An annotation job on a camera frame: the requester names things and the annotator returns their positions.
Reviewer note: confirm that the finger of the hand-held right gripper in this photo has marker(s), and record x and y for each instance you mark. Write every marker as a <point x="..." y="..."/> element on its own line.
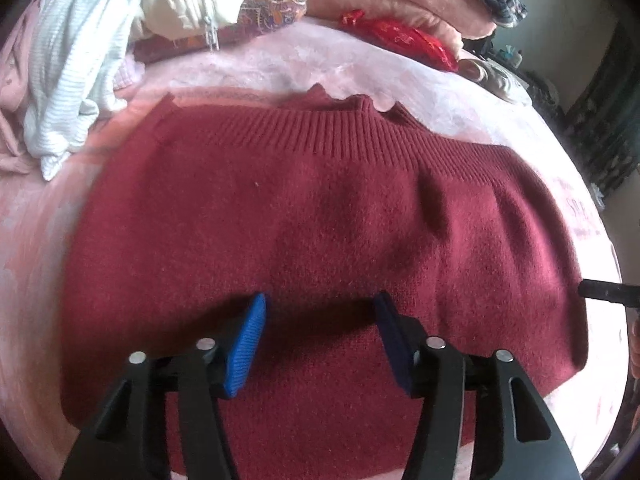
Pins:
<point x="607" y="291"/>

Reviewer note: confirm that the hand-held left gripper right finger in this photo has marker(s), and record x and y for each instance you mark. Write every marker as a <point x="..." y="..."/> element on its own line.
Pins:
<point x="397" y="350"/>

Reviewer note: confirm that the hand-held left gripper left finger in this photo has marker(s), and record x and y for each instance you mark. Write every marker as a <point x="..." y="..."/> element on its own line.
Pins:
<point x="245" y="350"/>

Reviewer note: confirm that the dark red knit sweater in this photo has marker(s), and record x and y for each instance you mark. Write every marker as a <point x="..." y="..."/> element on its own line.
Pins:
<point x="300" y="220"/>

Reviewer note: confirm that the dark patterned curtain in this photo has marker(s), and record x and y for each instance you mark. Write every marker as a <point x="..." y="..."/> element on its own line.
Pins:
<point x="610" y="130"/>

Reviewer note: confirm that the dark patterned bag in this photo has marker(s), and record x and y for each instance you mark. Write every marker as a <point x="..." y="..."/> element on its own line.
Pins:
<point x="545" y="95"/>

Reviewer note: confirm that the grey crumpled item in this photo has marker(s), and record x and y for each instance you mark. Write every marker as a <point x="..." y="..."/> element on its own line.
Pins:
<point x="492" y="80"/>

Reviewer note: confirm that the pink patterned bed sheet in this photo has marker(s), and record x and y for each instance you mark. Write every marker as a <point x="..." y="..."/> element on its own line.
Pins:
<point x="240" y="72"/>

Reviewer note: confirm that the red pouch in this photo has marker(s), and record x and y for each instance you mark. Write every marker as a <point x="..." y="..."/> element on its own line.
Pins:
<point x="405" y="37"/>

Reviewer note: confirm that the white ribbed garment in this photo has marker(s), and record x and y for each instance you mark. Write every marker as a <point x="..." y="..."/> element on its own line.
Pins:
<point x="75" y="60"/>

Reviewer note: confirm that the mauve garment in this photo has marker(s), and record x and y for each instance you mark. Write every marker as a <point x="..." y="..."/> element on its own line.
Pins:
<point x="12" y="100"/>

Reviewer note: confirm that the cream garment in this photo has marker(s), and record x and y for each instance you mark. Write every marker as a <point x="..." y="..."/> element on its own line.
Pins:
<point x="175" y="0"/>

